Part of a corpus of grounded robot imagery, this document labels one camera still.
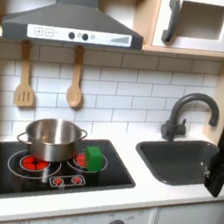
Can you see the dark grey tap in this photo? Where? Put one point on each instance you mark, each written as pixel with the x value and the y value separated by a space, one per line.
pixel 187 114

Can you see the green block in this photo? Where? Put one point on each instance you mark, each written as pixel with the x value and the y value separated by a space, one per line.
pixel 93 158

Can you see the wooden slotted spatula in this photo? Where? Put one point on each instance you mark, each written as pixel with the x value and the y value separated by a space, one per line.
pixel 25 81

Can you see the grey range hood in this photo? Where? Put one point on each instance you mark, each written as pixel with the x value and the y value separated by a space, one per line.
pixel 73 21

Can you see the white toy microwave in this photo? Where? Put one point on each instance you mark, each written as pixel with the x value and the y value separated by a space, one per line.
pixel 204 22

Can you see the black stove top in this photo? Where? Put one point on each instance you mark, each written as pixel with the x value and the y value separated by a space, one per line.
pixel 61 171

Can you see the wooden spoon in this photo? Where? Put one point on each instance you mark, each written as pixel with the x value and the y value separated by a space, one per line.
pixel 75 82

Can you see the steel pot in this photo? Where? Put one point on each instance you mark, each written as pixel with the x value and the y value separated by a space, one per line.
pixel 53 138

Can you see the dark grey sink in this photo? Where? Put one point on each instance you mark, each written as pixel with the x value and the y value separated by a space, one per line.
pixel 178 160

